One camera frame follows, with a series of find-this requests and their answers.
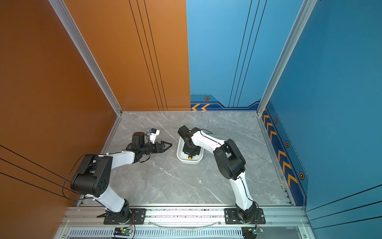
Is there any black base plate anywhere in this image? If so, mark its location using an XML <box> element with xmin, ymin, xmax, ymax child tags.
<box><xmin>224</xmin><ymin>208</ymin><xmax>266</xmax><ymax>225</ymax></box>
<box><xmin>97</xmin><ymin>208</ymin><xmax>147</xmax><ymax>226</ymax></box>

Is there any right green circuit board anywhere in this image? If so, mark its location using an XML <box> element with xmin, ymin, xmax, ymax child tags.
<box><xmin>241</xmin><ymin>227</ymin><xmax>264</xmax><ymax>239</ymax></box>

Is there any left aluminium frame post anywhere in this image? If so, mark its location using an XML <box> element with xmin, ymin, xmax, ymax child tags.
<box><xmin>49</xmin><ymin>0</ymin><xmax>123</xmax><ymax>116</ymax></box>

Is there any front aluminium rail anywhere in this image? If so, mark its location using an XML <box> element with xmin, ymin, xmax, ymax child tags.
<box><xmin>55</xmin><ymin>204</ymin><xmax>315</xmax><ymax>239</ymax></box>

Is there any aluminium frame post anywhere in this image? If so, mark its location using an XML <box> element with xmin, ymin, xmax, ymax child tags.
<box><xmin>256</xmin><ymin>0</ymin><xmax>317</xmax><ymax>116</ymax></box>
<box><xmin>49</xmin><ymin>0</ymin><xmax>123</xmax><ymax>116</ymax></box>

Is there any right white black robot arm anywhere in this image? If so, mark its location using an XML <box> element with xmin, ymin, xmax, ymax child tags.
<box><xmin>178</xmin><ymin>125</ymin><xmax>259</xmax><ymax>224</ymax></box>

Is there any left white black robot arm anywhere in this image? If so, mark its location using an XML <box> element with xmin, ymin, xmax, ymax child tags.
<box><xmin>70</xmin><ymin>128</ymin><xmax>172</xmax><ymax>225</ymax></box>

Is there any white plastic bin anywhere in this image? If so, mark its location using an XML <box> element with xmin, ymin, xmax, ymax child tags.
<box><xmin>177</xmin><ymin>125</ymin><xmax>204</xmax><ymax>165</ymax></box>

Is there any green circuit board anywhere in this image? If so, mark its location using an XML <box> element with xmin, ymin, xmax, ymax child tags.
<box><xmin>113</xmin><ymin>227</ymin><xmax>134</xmax><ymax>238</ymax></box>
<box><xmin>241</xmin><ymin>227</ymin><xmax>264</xmax><ymax>239</ymax></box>

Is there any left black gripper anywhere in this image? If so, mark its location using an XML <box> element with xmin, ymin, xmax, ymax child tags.
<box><xmin>140</xmin><ymin>141</ymin><xmax>172</xmax><ymax>156</ymax></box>

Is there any left green circuit board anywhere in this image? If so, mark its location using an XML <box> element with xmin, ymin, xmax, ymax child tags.
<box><xmin>113</xmin><ymin>227</ymin><xmax>134</xmax><ymax>238</ymax></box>

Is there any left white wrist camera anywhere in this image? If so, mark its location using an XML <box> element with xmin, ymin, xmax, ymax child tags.
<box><xmin>148</xmin><ymin>128</ymin><xmax>160</xmax><ymax>144</ymax></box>

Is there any right aluminium frame post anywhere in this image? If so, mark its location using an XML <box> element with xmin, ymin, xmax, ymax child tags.
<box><xmin>256</xmin><ymin>0</ymin><xmax>317</xmax><ymax>116</ymax></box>

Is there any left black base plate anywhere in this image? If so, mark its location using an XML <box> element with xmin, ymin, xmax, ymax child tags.
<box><xmin>97</xmin><ymin>208</ymin><xmax>147</xmax><ymax>226</ymax></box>

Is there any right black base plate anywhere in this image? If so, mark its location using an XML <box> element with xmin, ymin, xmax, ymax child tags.
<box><xmin>224</xmin><ymin>208</ymin><xmax>266</xmax><ymax>225</ymax></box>

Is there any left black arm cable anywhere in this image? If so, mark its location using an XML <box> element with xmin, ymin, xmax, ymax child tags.
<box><xmin>62</xmin><ymin>153</ymin><xmax>90</xmax><ymax>201</ymax></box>

